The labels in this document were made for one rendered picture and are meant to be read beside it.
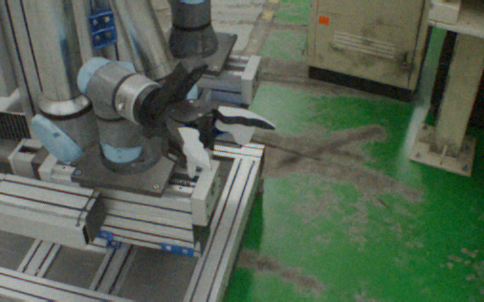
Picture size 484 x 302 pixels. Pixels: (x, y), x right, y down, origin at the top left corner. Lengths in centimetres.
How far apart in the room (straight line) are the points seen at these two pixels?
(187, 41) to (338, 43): 122
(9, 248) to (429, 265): 143
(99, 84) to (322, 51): 192
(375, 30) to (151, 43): 172
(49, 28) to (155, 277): 94
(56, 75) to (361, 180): 155
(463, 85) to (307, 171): 71
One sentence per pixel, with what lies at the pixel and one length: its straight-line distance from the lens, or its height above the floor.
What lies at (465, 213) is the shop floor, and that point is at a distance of 235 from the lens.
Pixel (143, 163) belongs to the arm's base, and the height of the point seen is 74.
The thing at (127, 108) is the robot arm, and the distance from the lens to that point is 94.
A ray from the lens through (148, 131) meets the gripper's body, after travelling 95.
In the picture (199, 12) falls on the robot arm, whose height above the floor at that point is 86.
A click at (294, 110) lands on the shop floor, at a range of 269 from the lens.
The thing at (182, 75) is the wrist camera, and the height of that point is 114.
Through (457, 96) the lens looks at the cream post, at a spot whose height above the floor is 33.
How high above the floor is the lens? 160
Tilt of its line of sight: 41 degrees down
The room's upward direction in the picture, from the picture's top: straight up
